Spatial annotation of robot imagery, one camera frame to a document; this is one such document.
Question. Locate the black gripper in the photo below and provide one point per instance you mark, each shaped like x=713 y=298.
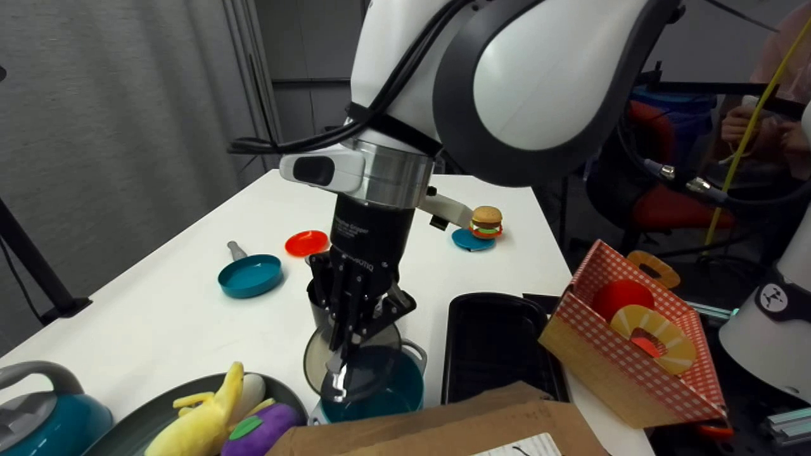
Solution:
x=355 y=282

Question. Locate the glass pot lid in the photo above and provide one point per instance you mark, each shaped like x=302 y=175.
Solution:
x=405 y=381

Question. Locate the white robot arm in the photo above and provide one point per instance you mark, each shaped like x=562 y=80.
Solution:
x=510 y=89

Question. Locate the blue pot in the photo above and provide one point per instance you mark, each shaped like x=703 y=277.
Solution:
x=373 y=409

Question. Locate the black pot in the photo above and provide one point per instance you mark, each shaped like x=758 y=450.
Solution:
x=319 y=358

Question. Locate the orange plate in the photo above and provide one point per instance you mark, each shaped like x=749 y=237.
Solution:
x=308 y=244

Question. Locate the black baking tray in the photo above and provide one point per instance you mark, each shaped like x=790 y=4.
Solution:
x=492 y=341

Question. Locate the teal frying pan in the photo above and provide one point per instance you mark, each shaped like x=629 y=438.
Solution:
x=250 y=273

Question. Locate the small teal plate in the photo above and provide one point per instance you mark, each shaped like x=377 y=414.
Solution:
x=464 y=242

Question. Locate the purple plush eggplant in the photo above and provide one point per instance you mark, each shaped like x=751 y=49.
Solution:
x=262 y=428

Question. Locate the brown cardboard box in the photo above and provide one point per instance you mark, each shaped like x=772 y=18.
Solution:
x=505 y=422

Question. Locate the toy burger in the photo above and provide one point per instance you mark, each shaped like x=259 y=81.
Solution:
x=486 y=222

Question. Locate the yellow plush banana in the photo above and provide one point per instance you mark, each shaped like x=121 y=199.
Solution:
x=202 y=423

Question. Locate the dark grey plate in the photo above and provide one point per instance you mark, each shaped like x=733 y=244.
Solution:
x=132 y=434

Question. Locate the red toy tomato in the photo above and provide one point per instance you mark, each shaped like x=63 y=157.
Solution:
x=620 y=294

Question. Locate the red checkered basket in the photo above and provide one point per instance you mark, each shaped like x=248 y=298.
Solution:
x=647 y=365

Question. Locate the black tripod leg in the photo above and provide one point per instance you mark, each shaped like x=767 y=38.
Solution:
x=22 y=252

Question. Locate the teal kettle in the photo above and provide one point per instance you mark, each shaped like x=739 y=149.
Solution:
x=56 y=422

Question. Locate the red office chair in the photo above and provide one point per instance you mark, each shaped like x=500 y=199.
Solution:
x=627 y=194

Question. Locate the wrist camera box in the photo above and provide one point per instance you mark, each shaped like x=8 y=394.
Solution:
x=327 y=170

